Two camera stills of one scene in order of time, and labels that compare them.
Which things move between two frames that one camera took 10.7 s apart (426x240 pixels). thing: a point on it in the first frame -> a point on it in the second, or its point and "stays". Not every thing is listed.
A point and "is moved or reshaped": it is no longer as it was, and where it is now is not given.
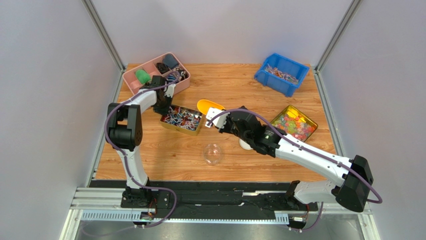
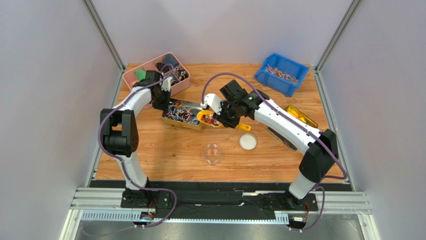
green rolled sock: (142, 76) stays
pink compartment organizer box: (166, 68) stays
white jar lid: (245, 145) stays
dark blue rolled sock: (169, 60) stays
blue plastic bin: (282, 73) stays
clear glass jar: (212, 153) stays
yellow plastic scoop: (204, 105) is moved or reshaped
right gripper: (228, 124) -> (225, 113)
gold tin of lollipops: (183, 119) is moved or reshaped
